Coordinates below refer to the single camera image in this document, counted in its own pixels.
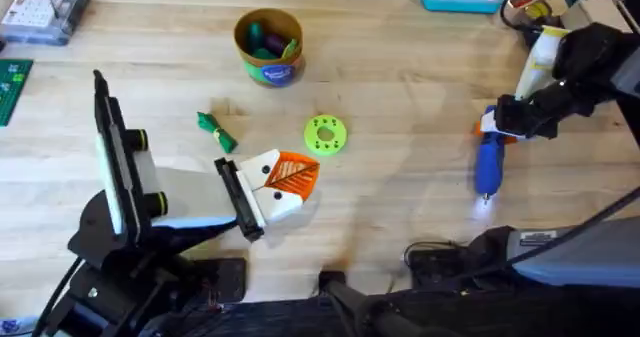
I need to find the white bottle with yellow label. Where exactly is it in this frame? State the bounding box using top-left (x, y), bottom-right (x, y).
top-left (513, 25), bottom-right (571, 101)

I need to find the pale cardboard box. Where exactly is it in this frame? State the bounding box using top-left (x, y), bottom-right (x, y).
top-left (559, 0), bottom-right (640, 34)

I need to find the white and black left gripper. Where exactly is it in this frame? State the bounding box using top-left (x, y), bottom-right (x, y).
top-left (124, 128), bottom-right (321, 244)

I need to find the black upright left wrist plate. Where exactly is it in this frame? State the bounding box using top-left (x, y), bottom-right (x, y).
top-left (92, 69), bottom-right (152, 244)

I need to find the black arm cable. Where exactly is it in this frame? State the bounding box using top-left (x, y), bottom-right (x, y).
top-left (29, 256), bottom-right (84, 337)
top-left (402, 185), bottom-right (640, 289)

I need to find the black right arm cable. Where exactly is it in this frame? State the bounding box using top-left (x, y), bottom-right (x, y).
top-left (402, 185), bottom-right (640, 289)

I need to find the green disc with holes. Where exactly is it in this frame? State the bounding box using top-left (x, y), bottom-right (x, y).
top-left (303, 114), bottom-right (348, 158)

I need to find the blue electric screwdriver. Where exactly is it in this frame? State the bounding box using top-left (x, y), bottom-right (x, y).
top-left (473, 105), bottom-right (508, 201)

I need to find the heap of tape and cables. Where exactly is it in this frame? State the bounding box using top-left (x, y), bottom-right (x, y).
top-left (501, 0), bottom-right (571, 34)

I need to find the green board with blocks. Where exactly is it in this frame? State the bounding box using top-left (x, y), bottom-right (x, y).
top-left (0, 58), bottom-right (34, 128)

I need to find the black rail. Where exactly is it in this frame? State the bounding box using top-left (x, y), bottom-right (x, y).
top-left (164, 270), bottom-right (640, 337)

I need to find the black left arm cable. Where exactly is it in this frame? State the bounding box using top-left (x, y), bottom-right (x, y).
top-left (29, 256), bottom-right (84, 337)

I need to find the clear box with white board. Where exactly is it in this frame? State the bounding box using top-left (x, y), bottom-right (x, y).
top-left (0, 0), bottom-right (94, 47)

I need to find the green toy vegetable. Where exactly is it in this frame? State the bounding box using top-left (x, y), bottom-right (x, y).
top-left (195, 111), bottom-right (239, 155)

